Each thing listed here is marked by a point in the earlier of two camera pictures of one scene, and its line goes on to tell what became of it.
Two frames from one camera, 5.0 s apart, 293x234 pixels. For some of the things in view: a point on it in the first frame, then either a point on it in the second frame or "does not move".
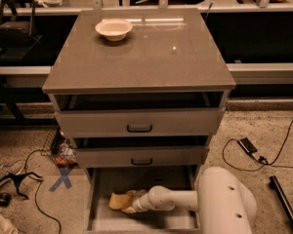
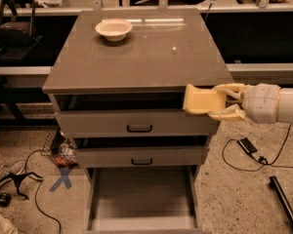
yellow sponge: [119, 201] to [203, 101]
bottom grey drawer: [103, 181] does not move
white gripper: [138, 201] to [260, 102]
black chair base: [2, 199] does not move
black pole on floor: [286, 207] does not move
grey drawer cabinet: [142, 92] does not move
